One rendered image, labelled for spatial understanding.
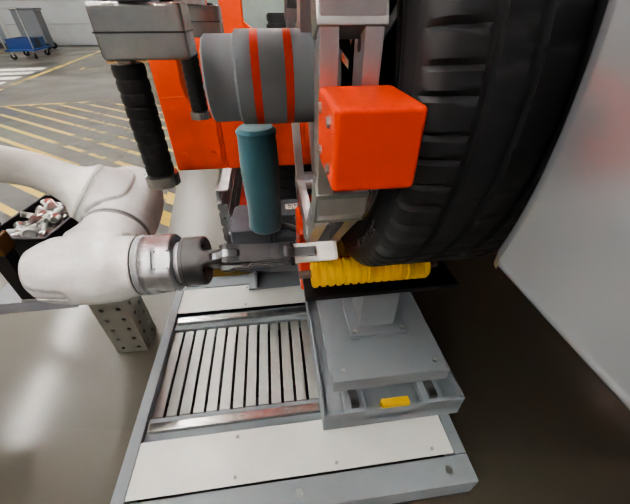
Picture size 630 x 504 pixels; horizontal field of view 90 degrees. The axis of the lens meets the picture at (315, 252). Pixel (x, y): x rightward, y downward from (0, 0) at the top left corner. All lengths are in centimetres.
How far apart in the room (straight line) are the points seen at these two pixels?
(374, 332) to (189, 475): 56
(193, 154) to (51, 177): 56
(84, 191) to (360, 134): 47
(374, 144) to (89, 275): 40
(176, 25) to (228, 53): 16
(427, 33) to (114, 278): 46
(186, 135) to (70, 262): 67
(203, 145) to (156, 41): 70
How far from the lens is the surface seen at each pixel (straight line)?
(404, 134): 28
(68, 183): 64
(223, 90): 56
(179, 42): 42
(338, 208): 40
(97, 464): 115
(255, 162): 74
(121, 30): 44
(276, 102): 55
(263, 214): 80
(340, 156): 27
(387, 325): 94
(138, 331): 122
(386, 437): 95
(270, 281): 127
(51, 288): 55
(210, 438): 97
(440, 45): 32
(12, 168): 65
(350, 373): 85
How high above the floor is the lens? 94
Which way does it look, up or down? 37 degrees down
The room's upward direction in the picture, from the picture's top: straight up
